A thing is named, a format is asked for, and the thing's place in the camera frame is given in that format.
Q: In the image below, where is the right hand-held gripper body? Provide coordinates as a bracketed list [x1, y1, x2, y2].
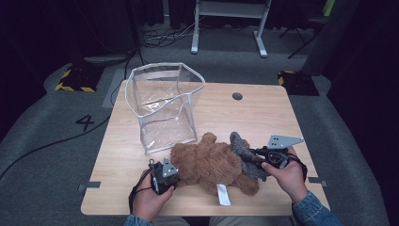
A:
[253, 135, 305, 170]

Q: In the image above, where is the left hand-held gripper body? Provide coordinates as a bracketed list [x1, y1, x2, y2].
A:
[149, 156, 182, 196]

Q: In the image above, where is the grey fuzzy knit garment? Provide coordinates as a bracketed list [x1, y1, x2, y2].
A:
[229, 131, 271, 183]

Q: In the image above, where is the brown teddy bear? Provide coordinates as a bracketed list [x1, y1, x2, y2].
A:
[169, 131, 262, 207]

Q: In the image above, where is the clear plastic bag grey trim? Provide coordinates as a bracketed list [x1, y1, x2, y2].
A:
[125, 61, 206, 155]

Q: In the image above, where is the person's left hand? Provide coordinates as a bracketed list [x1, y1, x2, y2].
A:
[130, 170, 176, 221]

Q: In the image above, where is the person's right hand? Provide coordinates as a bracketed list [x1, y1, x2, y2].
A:
[262, 147, 310, 205]

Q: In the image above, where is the grey tape strip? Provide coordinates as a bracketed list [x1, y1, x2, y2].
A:
[308, 176, 327, 187]
[77, 181, 102, 192]

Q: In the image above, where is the person's right leg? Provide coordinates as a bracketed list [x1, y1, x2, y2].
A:
[208, 216, 272, 226]

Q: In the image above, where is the black yellow striped base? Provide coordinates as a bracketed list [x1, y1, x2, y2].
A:
[55, 64, 104, 93]
[277, 70, 320, 97]

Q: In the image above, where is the black tripod stand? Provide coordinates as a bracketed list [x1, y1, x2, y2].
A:
[279, 17, 327, 60]

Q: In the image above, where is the dark grey curtain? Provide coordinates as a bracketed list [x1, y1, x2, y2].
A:
[300, 0, 360, 76]

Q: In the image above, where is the grey flat stand base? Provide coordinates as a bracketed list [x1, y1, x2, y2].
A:
[83, 55, 133, 66]

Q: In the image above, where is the green object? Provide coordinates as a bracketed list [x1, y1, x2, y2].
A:
[323, 0, 336, 17]

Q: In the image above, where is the black left wrist strap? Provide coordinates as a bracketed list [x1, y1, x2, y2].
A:
[128, 159, 155, 215]

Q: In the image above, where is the long black floor cable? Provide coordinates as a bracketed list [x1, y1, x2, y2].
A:
[0, 50, 140, 182]

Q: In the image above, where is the thin black floor cable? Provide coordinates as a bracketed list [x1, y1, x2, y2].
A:
[136, 46, 149, 67]

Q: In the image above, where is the white desk frame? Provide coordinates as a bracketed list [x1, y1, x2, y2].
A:
[190, 0, 273, 58]

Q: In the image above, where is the tangle of floor cables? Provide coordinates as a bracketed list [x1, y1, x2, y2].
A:
[142, 18, 197, 50]

